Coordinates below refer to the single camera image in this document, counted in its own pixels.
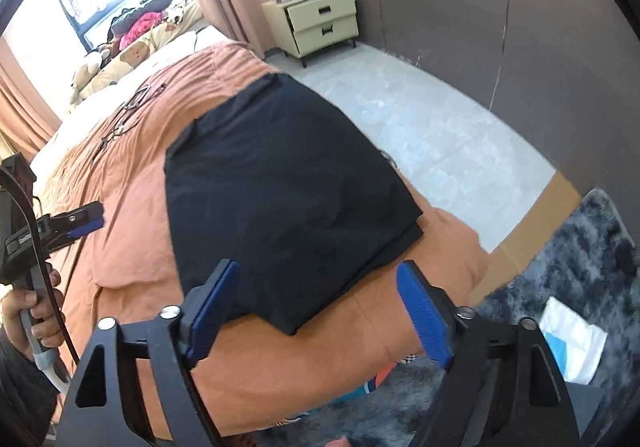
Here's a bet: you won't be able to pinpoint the beige plush toy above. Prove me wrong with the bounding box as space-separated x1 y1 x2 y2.
67 44 113 105

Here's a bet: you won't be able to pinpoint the grey shaggy rug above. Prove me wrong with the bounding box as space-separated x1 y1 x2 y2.
260 187 640 447

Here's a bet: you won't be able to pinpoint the black pants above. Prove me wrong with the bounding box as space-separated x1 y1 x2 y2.
162 73 426 338

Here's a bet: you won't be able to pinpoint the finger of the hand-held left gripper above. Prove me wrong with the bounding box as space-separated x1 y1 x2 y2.
50 201 104 230
45 218 106 250

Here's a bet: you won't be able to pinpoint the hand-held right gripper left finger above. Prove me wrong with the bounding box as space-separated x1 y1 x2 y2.
55 258 242 447

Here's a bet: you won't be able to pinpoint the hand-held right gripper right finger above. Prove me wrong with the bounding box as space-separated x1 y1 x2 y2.
395 259 583 447

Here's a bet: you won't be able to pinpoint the black cable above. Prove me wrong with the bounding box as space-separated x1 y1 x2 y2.
0 166 81 365

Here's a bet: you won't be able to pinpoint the pink plush toy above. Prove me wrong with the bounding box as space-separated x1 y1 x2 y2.
127 12 163 35

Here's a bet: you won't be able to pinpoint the cream nightstand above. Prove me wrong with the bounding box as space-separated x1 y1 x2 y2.
261 0 361 70

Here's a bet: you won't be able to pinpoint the white plastic bag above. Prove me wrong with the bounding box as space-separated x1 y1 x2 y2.
537 297 608 385

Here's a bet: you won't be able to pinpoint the person's left forearm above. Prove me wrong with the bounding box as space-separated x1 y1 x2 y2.
0 327 61 433

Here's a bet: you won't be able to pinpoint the brown cardboard sheet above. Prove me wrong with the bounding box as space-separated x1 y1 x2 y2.
467 172 583 303

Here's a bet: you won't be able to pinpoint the orange blanket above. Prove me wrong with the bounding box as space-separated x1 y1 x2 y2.
30 41 493 440

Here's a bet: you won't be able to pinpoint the person's left hand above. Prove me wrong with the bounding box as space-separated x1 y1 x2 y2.
0 269 66 358

